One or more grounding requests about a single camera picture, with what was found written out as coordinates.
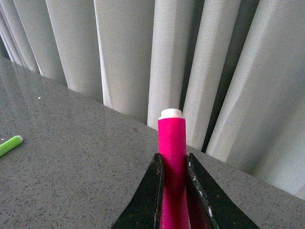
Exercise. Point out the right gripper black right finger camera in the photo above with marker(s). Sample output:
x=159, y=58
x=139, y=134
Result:
x=209, y=207

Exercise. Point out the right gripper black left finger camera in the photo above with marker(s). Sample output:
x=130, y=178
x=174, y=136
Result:
x=145, y=208

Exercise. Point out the pink marker pen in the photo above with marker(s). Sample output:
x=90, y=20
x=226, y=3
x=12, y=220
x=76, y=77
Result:
x=172, y=146

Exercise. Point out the white pleated curtain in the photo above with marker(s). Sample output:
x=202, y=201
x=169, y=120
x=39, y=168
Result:
x=236, y=69

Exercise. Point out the green marker pen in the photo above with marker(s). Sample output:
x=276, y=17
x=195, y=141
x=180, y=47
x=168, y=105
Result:
x=10, y=144

